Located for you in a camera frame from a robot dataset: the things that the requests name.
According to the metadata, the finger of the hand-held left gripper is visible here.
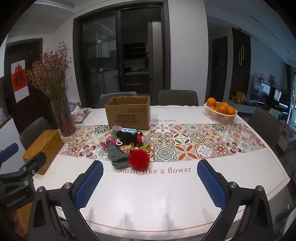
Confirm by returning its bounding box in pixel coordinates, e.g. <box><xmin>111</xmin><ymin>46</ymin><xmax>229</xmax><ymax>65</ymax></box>
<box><xmin>15</xmin><ymin>152</ymin><xmax>47</xmax><ymax>183</ymax></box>
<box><xmin>0</xmin><ymin>143</ymin><xmax>19</xmax><ymax>163</ymax></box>

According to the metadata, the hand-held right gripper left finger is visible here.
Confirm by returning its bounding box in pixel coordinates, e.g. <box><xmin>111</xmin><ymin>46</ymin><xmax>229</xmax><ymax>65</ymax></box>
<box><xmin>27</xmin><ymin>160</ymin><xmax>104</xmax><ymax>241</ymax></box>

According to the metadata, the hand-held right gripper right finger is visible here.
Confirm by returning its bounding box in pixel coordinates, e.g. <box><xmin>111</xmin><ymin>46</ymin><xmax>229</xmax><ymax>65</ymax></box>
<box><xmin>196</xmin><ymin>159</ymin><xmax>274</xmax><ymax>241</ymax></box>

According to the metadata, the gold snack packet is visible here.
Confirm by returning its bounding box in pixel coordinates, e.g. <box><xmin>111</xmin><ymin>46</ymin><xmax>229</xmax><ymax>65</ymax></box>
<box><xmin>121</xmin><ymin>144</ymin><xmax>139</xmax><ymax>154</ymax></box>

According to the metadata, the brown cardboard box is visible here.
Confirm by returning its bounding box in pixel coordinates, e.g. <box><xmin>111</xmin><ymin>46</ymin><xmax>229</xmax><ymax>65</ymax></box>
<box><xmin>105</xmin><ymin>96</ymin><xmax>151</xmax><ymax>131</ymax></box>

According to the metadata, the woven yellow placemat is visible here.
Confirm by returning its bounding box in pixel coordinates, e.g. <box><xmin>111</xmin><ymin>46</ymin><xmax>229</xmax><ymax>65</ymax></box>
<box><xmin>23</xmin><ymin>130</ymin><xmax>65</xmax><ymax>175</ymax></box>

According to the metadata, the grey dining chair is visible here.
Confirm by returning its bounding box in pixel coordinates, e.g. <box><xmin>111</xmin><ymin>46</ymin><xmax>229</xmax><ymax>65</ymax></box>
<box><xmin>247</xmin><ymin>107</ymin><xmax>284</xmax><ymax>151</ymax></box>
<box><xmin>158</xmin><ymin>90</ymin><xmax>199</xmax><ymax>106</ymax></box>
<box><xmin>99</xmin><ymin>91</ymin><xmax>137</xmax><ymax>108</ymax></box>
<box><xmin>19</xmin><ymin>116</ymin><xmax>53</xmax><ymax>150</ymax></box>

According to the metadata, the grey green knit cloth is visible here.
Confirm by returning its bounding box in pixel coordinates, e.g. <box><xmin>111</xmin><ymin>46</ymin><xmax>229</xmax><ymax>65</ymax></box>
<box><xmin>107</xmin><ymin>147</ymin><xmax>130</xmax><ymax>169</ymax></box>

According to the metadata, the pink hair accessory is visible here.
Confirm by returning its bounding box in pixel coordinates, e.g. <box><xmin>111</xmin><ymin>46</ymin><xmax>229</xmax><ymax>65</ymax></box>
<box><xmin>100</xmin><ymin>136</ymin><xmax>123</xmax><ymax>152</ymax></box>

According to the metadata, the white patterned tablecloth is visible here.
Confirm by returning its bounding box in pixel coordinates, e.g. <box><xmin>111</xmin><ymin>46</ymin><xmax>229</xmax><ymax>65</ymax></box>
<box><xmin>32</xmin><ymin>105</ymin><xmax>290</xmax><ymax>232</ymax></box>

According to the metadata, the red pompom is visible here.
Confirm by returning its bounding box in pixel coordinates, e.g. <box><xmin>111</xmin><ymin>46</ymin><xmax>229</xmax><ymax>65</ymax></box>
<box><xmin>128</xmin><ymin>149</ymin><xmax>151</xmax><ymax>170</ymax></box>

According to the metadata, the glass vase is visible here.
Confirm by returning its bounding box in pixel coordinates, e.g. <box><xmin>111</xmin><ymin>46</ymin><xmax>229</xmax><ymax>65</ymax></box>
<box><xmin>50</xmin><ymin>96</ymin><xmax>77</xmax><ymax>137</ymax></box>

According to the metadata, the black and red plush toy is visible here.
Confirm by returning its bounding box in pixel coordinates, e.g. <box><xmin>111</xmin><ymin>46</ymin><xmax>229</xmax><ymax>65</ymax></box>
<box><xmin>116</xmin><ymin>130</ymin><xmax>149</xmax><ymax>144</ymax></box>

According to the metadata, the small purple artificial flower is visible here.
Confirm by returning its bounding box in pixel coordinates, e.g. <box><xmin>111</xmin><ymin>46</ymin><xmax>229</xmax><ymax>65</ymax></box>
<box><xmin>110</xmin><ymin>125</ymin><xmax>123</xmax><ymax>137</ymax></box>

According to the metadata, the floral cushion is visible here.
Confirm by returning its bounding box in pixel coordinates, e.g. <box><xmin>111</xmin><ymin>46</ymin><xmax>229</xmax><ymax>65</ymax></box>
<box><xmin>69</xmin><ymin>107</ymin><xmax>92</xmax><ymax>124</ymax></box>

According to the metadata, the bowl of oranges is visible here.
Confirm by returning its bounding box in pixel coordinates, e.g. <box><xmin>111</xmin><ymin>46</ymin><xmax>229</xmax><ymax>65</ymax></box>
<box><xmin>204</xmin><ymin>102</ymin><xmax>238</xmax><ymax>123</ymax></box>

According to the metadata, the pile of oranges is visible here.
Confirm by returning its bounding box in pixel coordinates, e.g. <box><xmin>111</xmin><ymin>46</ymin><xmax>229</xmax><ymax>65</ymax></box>
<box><xmin>206</xmin><ymin>97</ymin><xmax>236</xmax><ymax>116</ymax></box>

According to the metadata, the dark wooden door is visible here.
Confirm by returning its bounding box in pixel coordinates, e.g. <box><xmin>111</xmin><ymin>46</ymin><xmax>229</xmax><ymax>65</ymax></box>
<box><xmin>5</xmin><ymin>38</ymin><xmax>43</xmax><ymax>130</ymax></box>

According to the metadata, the dried purple flower bouquet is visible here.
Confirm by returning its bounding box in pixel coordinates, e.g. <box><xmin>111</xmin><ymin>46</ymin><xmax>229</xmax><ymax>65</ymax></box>
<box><xmin>26</xmin><ymin>42</ymin><xmax>73</xmax><ymax>101</ymax></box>

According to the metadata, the dark interior door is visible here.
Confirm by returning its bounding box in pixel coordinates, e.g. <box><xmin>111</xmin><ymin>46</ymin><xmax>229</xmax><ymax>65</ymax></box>
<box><xmin>211</xmin><ymin>37</ymin><xmax>228</xmax><ymax>102</ymax></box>

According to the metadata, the dark sliding glass door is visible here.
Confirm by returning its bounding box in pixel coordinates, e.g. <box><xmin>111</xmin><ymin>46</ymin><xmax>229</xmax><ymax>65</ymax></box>
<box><xmin>73</xmin><ymin>2</ymin><xmax>171</xmax><ymax>109</ymax></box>

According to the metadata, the silver refrigerator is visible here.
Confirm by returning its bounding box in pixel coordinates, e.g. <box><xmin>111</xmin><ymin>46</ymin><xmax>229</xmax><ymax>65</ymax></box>
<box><xmin>148</xmin><ymin>21</ymin><xmax>162</xmax><ymax>93</ymax></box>

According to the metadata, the red and white wall calendar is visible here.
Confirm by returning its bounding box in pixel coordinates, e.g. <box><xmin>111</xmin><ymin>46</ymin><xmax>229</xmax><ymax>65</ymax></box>
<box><xmin>11</xmin><ymin>60</ymin><xmax>30</xmax><ymax>100</ymax></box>

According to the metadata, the dark cabinet with gold handle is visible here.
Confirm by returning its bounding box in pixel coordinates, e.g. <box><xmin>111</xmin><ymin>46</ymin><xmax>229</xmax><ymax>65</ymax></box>
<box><xmin>231</xmin><ymin>28</ymin><xmax>251</xmax><ymax>98</ymax></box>

